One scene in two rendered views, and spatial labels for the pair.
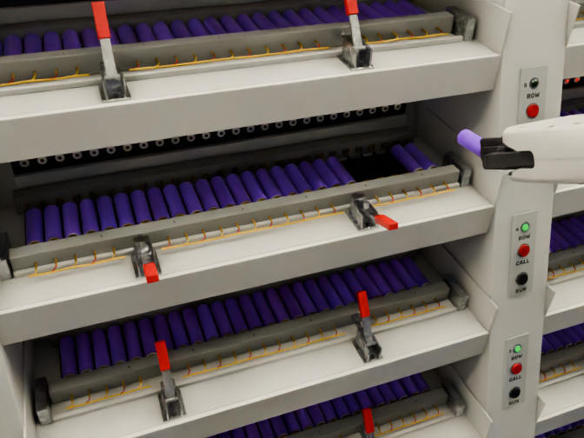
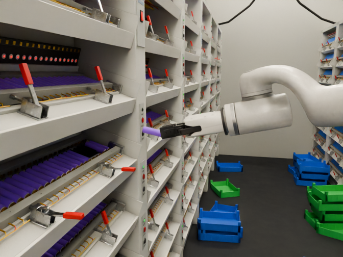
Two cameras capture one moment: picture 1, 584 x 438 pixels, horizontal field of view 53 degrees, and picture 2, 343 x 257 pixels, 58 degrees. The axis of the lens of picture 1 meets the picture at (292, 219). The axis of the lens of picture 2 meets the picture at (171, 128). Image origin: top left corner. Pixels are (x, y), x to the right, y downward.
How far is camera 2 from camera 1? 0.51 m
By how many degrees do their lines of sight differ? 57
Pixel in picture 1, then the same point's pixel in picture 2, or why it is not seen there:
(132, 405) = not seen: outside the picture
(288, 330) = (76, 246)
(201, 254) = (62, 206)
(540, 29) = (141, 90)
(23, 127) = (7, 137)
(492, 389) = (140, 242)
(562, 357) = not seen: hidden behind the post
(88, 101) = (28, 120)
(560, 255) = not seen: hidden behind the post
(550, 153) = (208, 125)
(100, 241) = (13, 214)
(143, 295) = (50, 238)
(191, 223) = (50, 191)
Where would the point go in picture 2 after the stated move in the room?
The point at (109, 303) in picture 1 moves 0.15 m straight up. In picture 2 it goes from (36, 250) to (28, 162)
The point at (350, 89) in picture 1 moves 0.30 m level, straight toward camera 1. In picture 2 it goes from (107, 112) to (215, 125)
